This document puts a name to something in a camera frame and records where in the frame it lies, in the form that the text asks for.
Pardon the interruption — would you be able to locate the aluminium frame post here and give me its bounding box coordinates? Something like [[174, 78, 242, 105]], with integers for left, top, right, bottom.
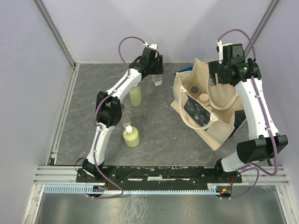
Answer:
[[33, 0, 76, 68], [251, 0, 280, 45]]

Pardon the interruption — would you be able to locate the clear square bottle back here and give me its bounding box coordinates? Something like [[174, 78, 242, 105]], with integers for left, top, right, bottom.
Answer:
[[151, 74, 163, 87]]

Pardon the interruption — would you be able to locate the light blue cable duct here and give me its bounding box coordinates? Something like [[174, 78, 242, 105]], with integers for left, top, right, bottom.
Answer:
[[44, 181, 223, 195]]

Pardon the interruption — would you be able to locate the blue cloth behind bag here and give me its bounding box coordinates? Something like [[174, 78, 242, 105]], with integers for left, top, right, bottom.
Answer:
[[174, 66, 193, 75]]

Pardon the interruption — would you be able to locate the right aluminium frame post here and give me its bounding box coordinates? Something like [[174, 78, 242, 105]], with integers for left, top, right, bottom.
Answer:
[[251, 0, 280, 45]]

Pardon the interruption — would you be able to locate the beige jar wide lid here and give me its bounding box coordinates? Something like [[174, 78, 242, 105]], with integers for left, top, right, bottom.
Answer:
[[198, 93, 209, 105]]

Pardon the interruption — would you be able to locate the green bottle beige flip cap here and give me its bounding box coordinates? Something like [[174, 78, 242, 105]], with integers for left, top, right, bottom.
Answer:
[[129, 84, 142, 107]]

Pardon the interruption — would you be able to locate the left aluminium frame post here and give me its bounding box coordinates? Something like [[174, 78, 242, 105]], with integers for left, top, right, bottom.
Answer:
[[33, 0, 76, 68]]

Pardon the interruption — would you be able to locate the aluminium front rail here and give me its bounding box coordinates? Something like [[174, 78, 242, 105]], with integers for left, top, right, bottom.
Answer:
[[34, 166, 289, 186]]

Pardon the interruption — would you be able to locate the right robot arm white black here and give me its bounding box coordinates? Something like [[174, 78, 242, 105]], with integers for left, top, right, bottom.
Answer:
[[208, 40, 288, 182]]

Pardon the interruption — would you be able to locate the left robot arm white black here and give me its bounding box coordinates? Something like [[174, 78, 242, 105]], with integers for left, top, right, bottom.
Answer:
[[82, 43, 164, 182]]

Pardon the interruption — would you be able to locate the small circuit board red led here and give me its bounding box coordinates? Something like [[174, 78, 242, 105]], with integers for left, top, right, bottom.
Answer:
[[220, 188, 233, 197]]

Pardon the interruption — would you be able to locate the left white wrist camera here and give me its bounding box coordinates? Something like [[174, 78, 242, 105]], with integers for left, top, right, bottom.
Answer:
[[144, 42, 158, 57]]

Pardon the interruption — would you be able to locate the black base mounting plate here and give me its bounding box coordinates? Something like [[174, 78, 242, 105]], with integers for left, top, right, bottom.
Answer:
[[76, 164, 242, 190]]

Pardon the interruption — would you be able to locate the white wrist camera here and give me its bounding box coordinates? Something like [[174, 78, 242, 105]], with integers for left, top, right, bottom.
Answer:
[[144, 42, 158, 57], [216, 40, 232, 64]]

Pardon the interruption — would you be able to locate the beige canvas tote bag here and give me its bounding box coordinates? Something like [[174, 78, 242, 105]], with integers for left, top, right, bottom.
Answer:
[[171, 60, 246, 151]]

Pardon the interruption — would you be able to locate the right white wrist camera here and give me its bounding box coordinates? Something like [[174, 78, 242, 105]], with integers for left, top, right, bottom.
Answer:
[[216, 40, 232, 64]]

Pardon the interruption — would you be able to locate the yellow green pump bottle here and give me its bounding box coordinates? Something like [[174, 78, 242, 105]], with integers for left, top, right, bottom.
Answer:
[[122, 126, 140, 147]]

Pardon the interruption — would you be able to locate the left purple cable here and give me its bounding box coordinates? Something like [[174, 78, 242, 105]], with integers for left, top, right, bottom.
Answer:
[[93, 36, 124, 199]]

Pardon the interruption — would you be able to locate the clear square bottle dark cap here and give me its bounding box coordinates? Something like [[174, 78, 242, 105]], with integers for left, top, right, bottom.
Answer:
[[121, 103, 131, 129]]

